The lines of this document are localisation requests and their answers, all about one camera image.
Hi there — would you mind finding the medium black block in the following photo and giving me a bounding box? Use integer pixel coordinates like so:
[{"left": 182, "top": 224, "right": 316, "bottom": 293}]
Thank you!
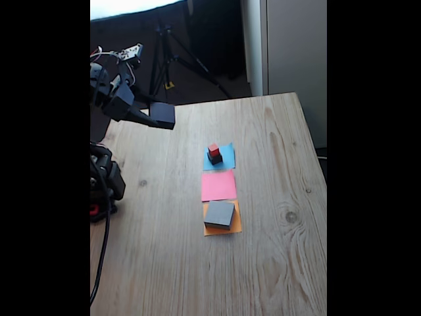
[{"left": 148, "top": 101, "right": 176, "bottom": 130}]

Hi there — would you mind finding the small black cube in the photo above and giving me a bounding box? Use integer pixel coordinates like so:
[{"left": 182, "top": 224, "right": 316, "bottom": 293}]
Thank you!
[{"left": 207, "top": 150, "right": 224, "bottom": 166}]

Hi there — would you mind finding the large black block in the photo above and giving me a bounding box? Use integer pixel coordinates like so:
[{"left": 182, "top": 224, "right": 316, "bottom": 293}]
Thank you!
[{"left": 203, "top": 200, "right": 236, "bottom": 230}]

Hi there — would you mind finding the black tripod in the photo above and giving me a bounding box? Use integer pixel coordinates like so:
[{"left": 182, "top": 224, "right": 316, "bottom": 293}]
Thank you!
[{"left": 147, "top": 19, "right": 234, "bottom": 99}]

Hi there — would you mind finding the bright white panel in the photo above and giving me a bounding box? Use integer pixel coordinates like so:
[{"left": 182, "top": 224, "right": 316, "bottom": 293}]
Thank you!
[{"left": 90, "top": 0, "right": 185, "bottom": 20}]

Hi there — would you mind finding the blue paper sheet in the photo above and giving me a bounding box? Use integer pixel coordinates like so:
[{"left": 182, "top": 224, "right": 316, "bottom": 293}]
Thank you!
[{"left": 203, "top": 142, "right": 237, "bottom": 171}]

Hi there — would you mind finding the pink paper sheet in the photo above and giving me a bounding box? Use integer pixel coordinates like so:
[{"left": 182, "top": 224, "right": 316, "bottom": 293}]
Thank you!
[{"left": 201, "top": 169, "right": 237, "bottom": 203}]

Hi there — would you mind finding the orange paper sheet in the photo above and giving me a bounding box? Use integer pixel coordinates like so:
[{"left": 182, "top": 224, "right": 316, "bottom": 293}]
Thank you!
[{"left": 203, "top": 199, "right": 243, "bottom": 237}]

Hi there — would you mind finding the white cabinet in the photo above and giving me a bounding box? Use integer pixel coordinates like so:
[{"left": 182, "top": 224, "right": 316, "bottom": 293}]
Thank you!
[{"left": 239, "top": 0, "right": 328, "bottom": 149}]

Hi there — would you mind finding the bare circuit board camera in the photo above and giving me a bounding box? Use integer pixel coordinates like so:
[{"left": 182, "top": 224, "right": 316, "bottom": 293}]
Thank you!
[{"left": 117, "top": 42, "right": 145, "bottom": 69}]

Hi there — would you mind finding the black camera cable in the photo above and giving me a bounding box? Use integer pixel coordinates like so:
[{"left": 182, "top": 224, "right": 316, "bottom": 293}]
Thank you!
[{"left": 90, "top": 157, "right": 113, "bottom": 306}]

